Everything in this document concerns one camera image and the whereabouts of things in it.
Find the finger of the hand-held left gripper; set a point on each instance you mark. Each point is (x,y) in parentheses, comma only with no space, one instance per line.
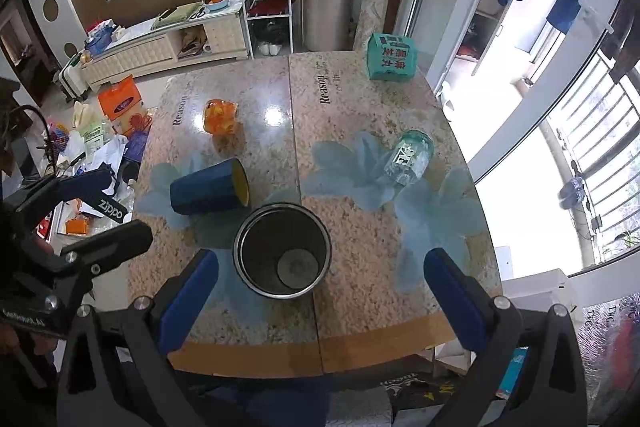
(82,187)
(117,238)

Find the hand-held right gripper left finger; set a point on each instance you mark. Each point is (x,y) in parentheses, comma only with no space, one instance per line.
(194,293)

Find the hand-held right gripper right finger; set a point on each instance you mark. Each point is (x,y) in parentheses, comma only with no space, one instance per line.
(456,303)

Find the stainless steel cup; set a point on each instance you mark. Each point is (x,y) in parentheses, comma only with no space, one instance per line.
(282,252)

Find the dark blue cup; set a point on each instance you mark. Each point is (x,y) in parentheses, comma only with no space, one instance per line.
(207,192)

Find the orange glass cup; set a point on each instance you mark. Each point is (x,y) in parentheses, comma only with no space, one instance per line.
(220,117)

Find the black printed bag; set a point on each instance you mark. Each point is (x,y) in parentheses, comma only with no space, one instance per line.
(107,207)

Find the white box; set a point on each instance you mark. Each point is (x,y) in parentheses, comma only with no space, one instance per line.
(540,289)

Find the orange plastic bag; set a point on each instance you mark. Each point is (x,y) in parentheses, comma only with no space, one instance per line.
(122,106)

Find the white suitcase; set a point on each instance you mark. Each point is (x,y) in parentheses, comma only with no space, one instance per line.
(70,79)

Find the clear glass bottle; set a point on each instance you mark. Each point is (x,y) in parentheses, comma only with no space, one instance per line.
(409,157)

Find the white tv cabinet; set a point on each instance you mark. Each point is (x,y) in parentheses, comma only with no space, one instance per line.
(165,44)

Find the green cloth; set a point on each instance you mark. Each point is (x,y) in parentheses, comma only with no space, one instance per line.
(175,14)

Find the teal tissue box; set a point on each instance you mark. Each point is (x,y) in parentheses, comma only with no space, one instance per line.
(392,57)

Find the white shelf rack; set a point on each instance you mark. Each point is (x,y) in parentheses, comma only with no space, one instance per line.
(265,2)

